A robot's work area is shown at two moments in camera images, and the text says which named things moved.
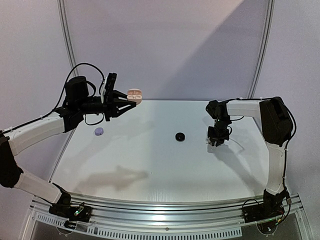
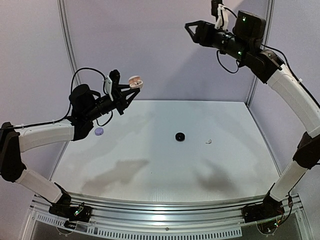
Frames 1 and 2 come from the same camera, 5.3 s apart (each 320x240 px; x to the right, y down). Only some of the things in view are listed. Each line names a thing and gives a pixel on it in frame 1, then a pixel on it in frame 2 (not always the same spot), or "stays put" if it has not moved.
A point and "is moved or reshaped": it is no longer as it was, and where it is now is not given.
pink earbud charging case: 135,94 is moved or reshaped
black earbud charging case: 180,136 stays put
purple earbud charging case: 98,131 stays put
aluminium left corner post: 67,36 stays put
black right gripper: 216,134 to 201,31
